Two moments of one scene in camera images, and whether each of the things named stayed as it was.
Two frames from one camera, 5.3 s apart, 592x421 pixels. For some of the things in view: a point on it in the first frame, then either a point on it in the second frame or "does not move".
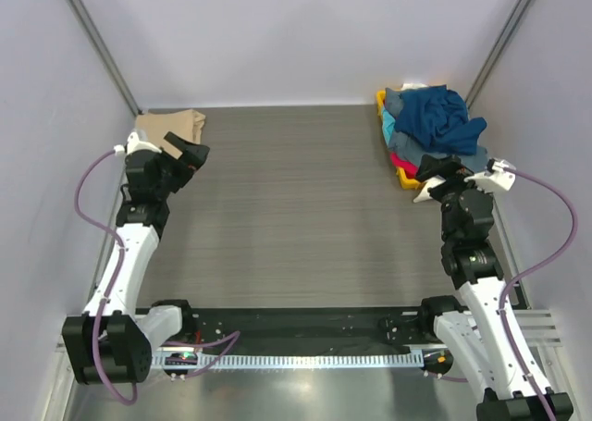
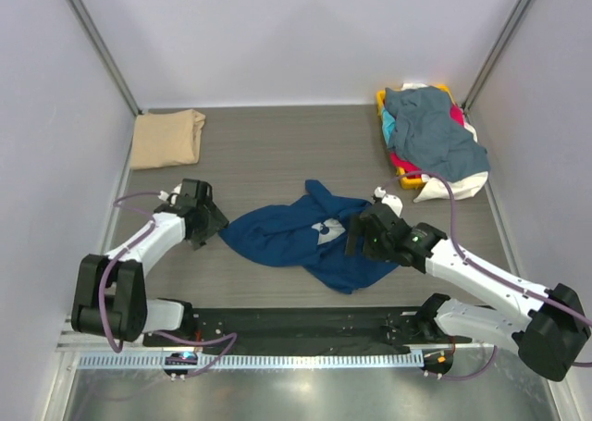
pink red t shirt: [411, 169] does not move
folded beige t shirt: [186, 124] does not move
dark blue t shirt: [440, 117] to [311, 234]
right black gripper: [432, 167] to [357, 229]
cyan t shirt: [388, 125] does not move
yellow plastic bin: [406, 179] does not move
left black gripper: [191, 159] to [198, 240]
